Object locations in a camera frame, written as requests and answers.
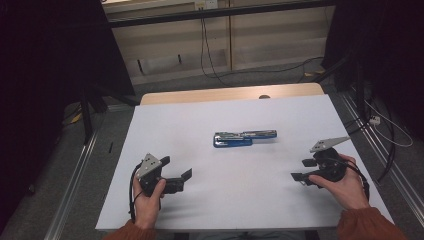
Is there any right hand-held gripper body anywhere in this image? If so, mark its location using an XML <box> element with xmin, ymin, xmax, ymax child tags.
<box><xmin>307</xmin><ymin>135</ymin><xmax>351</xmax><ymax>183</ymax></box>

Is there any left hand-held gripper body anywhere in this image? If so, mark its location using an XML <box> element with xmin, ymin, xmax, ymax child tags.
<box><xmin>134</xmin><ymin>152</ymin><xmax>185</xmax><ymax>198</ymax></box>

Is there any blue stapler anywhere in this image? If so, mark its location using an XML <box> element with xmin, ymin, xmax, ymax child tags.
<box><xmin>213</xmin><ymin>129</ymin><xmax>278</xmax><ymax>149</ymax></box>

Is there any person's right hand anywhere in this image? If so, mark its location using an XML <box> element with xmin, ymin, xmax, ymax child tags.
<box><xmin>308</xmin><ymin>153</ymin><xmax>371</xmax><ymax>211</ymax></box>

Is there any person's left hand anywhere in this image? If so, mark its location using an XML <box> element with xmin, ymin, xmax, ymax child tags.
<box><xmin>132</xmin><ymin>178</ymin><xmax>167</xmax><ymax>231</ymax></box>

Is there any white table cover sheet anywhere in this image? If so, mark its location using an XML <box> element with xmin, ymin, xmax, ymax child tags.
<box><xmin>95</xmin><ymin>94</ymin><xmax>395</xmax><ymax>232</ymax></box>

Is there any wooden table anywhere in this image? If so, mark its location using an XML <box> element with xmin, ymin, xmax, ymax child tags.
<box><xmin>139</xmin><ymin>82</ymin><xmax>325</xmax><ymax>106</ymax></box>

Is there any black metal stand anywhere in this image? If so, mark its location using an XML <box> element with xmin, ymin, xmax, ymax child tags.
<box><xmin>79</xmin><ymin>84</ymin><xmax>138</xmax><ymax>145</ymax></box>

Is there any black curtain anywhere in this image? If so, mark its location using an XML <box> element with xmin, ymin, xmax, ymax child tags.
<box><xmin>0</xmin><ymin>0</ymin><xmax>137</xmax><ymax>228</ymax></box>
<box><xmin>321</xmin><ymin>0</ymin><xmax>424</xmax><ymax>143</ymax></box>

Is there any beige wooden cabinet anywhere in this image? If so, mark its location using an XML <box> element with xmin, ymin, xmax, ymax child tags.
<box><xmin>101</xmin><ymin>0</ymin><xmax>336</xmax><ymax>86</ymax></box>

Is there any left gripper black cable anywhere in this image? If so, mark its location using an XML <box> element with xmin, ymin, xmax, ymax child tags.
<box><xmin>127</xmin><ymin>162</ymin><xmax>144</xmax><ymax>223</ymax></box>

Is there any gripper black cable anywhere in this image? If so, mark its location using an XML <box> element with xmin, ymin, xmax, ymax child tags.
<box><xmin>127</xmin><ymin>162</ymin><xmax>144</xmax><ymax>223</ymax></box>
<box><xmin>333</xmin><ymin>157</ymin><xmax>371</xmax><ymax>202</ymax></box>

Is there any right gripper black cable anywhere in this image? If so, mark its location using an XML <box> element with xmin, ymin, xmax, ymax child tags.
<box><xmin>333</xmin><ymin>157</ymin><xmax>371</xmax><ymax>202</ymax></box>

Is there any aluminium floor rail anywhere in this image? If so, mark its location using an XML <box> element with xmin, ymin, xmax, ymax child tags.
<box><xmin>339</xmin><ymin>92</ymin><xmax>424</xmax><ymax>219</ymax></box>
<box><xmin>43</xmin><ymin>129</ymin><xmax>100</xmax><ymax>240</ymax></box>

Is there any white cable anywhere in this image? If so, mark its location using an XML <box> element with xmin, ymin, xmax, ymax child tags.
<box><xmin>364</xmin><ymin>99</ymin><xmax>415</xmax><ymax>149</ymax></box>

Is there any black power cable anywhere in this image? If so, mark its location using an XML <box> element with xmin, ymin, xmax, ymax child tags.
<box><xmin>200</xmin><ymin>8</ymin><xmax>325</xmax><ymax>80</ymax></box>
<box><xmin>199</xmin><ymin>8</ymin><xmax>235</xmax><ymax>88</ymax></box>

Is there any white wall outlet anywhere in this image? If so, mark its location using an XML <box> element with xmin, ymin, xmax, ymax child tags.
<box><xmin>194</xmin><ymin>0</ymin><xmax>220</xmax><ymax>10</ymax></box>

